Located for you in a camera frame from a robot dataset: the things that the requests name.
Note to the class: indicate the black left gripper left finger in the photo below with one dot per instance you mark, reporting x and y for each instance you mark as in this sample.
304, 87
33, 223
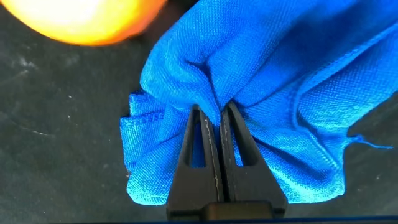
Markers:
192, 186

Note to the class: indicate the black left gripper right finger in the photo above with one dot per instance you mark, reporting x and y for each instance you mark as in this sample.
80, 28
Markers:
248, 186

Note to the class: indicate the blue towel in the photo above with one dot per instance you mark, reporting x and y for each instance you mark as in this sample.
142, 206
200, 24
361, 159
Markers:
264, 62

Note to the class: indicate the orange tangerine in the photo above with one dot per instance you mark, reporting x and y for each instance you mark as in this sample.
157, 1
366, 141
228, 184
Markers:
84, 21

